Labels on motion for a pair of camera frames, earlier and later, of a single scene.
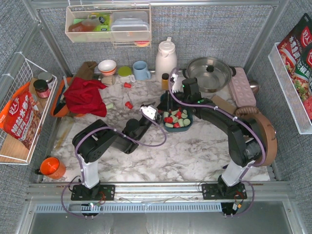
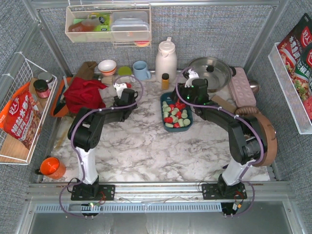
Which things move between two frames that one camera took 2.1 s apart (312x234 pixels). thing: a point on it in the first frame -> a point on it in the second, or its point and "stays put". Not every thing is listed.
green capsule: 168,125 stays put
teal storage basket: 177,119 stays put
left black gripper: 157,116 -> 117,100
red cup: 168,119 stays put
